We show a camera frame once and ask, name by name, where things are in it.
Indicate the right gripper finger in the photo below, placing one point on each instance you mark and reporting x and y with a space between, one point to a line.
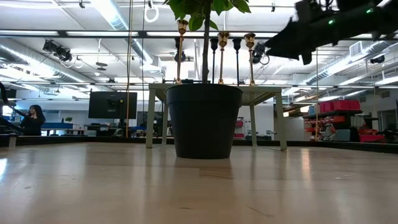
289 45

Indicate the tall gold candlestick holder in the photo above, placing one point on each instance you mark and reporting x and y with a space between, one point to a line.
249 40

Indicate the short black candlestick holder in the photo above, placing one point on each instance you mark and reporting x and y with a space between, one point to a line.
237 43

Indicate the short gold candlestick holder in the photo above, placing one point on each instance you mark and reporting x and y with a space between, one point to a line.
223 39

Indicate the medium black candlestick holder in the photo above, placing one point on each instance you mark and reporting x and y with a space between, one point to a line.
214 43

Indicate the medium gold candlestick holder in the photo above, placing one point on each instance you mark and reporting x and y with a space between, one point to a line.
182 26

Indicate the red storage bins row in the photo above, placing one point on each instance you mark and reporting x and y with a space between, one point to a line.
342 105

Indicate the black storage shelf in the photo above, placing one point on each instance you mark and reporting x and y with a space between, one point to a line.
348 112

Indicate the green leafy potted tree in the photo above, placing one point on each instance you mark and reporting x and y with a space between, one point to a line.
205 56

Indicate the red tool cart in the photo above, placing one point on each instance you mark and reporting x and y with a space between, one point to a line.
239 124

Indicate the round black ceiling fixture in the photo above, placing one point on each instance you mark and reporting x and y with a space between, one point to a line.
184 57

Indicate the red storage bin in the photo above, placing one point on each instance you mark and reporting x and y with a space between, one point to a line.
371 137

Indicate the black plant pot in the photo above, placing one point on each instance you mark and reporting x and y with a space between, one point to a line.
202 124

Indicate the black overhead crossbar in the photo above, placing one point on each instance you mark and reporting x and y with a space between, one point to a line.
141 34

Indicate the small pale green table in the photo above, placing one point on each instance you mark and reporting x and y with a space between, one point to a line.
150 118

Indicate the black computer monitor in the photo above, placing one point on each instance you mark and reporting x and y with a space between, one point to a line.
105 104

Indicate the black ceiling spotlight cluster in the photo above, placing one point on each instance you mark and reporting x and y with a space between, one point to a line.
59 51

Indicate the small background plant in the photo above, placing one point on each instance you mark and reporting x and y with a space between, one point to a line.
68 119

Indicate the blue background table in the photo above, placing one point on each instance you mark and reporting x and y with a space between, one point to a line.
59 125

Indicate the person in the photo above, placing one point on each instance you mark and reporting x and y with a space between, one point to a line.
32 124

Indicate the black table edge rail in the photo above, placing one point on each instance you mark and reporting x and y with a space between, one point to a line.
342 145

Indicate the small white post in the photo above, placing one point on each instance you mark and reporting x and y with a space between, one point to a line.
12 141

